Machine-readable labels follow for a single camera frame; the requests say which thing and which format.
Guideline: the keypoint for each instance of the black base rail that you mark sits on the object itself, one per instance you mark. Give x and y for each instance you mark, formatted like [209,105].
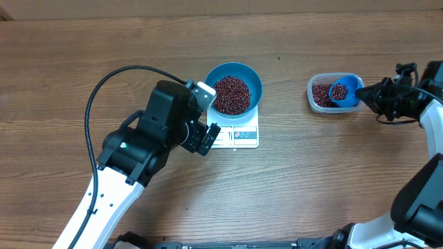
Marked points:
[131,240]

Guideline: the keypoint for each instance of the teal blue bowl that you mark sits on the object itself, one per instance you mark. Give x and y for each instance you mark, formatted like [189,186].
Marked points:
[242,71]

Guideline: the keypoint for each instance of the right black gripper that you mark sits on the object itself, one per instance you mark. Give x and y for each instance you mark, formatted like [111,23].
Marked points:
[373,97]

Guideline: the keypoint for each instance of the blue plastic measuring scoop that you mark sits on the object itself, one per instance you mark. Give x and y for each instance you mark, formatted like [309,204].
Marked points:
[343,92]

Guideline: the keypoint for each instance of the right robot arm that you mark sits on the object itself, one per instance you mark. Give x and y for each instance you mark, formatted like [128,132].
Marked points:
[415,217]

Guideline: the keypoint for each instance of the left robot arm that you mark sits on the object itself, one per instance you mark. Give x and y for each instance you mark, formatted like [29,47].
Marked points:
[134,153]

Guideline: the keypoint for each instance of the white digital kitchen scale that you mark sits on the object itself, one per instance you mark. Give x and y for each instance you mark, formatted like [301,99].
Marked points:
[236,133]

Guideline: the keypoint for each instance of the clear plastic food container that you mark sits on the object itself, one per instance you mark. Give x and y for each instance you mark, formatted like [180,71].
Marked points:
[318,89]

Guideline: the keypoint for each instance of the red beans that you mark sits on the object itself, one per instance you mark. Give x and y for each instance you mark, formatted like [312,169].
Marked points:
[233,96]

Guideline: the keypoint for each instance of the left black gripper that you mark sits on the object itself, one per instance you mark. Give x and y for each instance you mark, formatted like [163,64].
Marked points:
[193,142]

